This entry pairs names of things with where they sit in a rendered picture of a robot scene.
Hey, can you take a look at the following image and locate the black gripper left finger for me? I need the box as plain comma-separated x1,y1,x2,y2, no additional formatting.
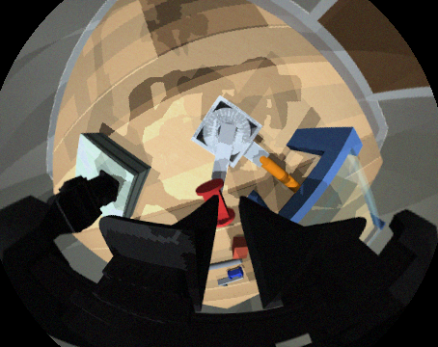
99,196,219,312

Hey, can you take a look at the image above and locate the clear-panelled rack with blue frame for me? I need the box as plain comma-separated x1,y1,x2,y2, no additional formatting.
297,136,386,246

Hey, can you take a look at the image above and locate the grey metal rod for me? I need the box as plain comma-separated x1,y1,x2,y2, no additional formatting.
208,258,242,270

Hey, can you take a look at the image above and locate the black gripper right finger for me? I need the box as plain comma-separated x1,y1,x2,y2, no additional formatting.
238,197,367,309

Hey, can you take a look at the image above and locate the white and blue crank handle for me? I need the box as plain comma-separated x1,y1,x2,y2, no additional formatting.
218,266,245,286

